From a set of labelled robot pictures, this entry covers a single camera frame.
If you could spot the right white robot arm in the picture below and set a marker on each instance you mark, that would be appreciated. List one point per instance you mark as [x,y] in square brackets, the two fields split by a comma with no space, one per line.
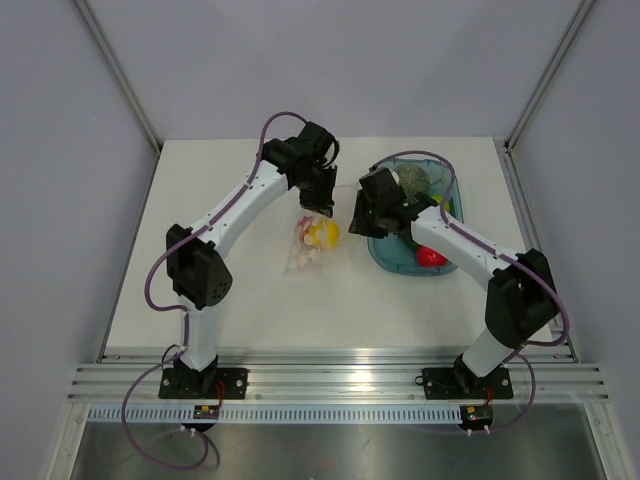
[520,295]

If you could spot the yellow fruit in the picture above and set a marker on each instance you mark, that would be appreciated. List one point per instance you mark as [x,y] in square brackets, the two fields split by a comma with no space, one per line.
[324,234]

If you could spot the right small circuit board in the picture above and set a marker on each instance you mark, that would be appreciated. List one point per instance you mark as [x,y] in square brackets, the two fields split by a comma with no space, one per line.
[477,415]

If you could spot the green netted melon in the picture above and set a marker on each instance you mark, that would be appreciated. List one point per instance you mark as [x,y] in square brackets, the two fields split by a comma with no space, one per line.
[413,179]

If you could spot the wrinkled red fruit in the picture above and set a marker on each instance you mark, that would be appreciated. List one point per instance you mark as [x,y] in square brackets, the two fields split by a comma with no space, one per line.
[302,228]

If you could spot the aluminium frame post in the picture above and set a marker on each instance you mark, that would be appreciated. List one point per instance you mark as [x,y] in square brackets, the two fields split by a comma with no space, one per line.
[98,36]
[556,60]

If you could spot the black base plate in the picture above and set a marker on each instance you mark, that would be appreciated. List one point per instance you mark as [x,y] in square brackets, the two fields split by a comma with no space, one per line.
[447,383]
[225,383]

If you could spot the clear dotted zip bag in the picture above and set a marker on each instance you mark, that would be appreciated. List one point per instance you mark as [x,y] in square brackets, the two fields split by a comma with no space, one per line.
[302,259]

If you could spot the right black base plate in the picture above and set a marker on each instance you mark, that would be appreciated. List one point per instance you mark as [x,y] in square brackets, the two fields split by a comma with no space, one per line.
[447,383]

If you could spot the left aluminium frame post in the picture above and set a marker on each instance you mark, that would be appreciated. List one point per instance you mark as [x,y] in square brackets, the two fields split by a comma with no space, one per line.
[98,36]

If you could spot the aluminium mounting rail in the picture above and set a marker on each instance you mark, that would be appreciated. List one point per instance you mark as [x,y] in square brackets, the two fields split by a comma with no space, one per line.
[343,376]

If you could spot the white slotted cable duct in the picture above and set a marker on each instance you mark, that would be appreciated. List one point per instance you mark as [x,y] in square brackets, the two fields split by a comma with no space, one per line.
[281,414]

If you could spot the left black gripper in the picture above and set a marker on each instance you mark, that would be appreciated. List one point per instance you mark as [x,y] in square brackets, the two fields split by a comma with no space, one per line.
[322,203]

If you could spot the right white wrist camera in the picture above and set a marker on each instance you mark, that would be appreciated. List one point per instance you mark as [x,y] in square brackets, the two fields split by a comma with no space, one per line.
[395,175]

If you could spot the left small circuit board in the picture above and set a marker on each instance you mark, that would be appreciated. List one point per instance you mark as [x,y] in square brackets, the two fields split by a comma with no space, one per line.
[206,412]

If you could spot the teal plastic tray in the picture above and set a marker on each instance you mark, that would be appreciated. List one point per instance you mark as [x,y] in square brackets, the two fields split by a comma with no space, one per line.
[398,253]

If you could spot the dark green avocado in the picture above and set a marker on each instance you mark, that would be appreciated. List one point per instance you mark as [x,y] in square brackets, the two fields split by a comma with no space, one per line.
[412,244]

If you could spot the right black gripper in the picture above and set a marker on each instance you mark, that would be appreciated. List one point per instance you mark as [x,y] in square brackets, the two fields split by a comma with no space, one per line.
[359,223]

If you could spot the small circuit board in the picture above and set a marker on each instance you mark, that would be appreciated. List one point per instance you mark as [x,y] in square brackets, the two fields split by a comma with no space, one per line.
[477,415]
[206,412]

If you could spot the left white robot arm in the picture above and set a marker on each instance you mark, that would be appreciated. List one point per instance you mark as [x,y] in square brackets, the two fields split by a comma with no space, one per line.
[196,255]

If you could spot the smooth red apple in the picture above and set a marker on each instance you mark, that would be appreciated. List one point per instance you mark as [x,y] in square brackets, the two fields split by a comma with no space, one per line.
[429,258]

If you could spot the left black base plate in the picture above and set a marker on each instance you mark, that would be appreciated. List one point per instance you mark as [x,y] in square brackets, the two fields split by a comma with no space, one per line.
[225,383]

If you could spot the right aluminium frame post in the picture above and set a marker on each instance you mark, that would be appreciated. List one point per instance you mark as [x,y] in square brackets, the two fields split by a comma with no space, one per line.
[556,60]

